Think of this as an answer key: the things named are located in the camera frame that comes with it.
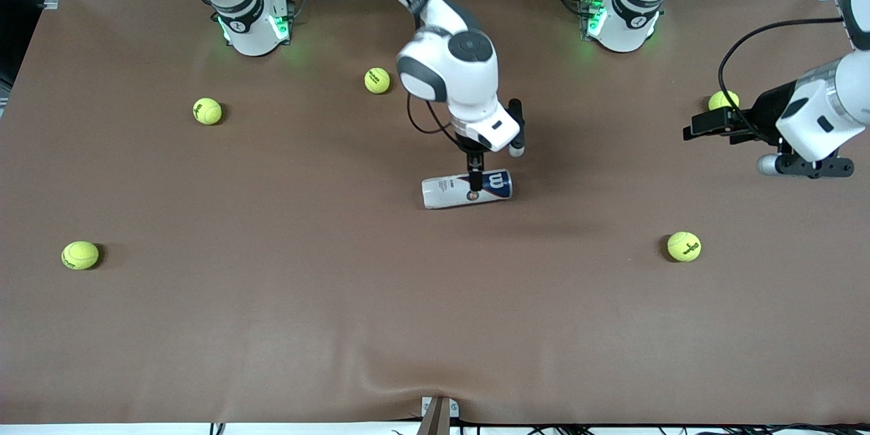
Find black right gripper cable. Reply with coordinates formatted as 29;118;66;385
406;92;471;152

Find grey metal camera bracket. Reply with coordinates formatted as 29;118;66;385
421;396;460;435

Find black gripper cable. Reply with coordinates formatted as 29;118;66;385
406;92;471;152
718;17;848;145

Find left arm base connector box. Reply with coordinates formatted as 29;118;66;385
580;0;608;42

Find white blue tennis ball can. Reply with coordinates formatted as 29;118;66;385
421;169;513;210

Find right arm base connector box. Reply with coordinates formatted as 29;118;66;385
268;7;296;44

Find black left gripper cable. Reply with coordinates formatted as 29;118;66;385
718;17;848;145

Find brown table mat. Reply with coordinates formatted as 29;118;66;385
0;0;870;425

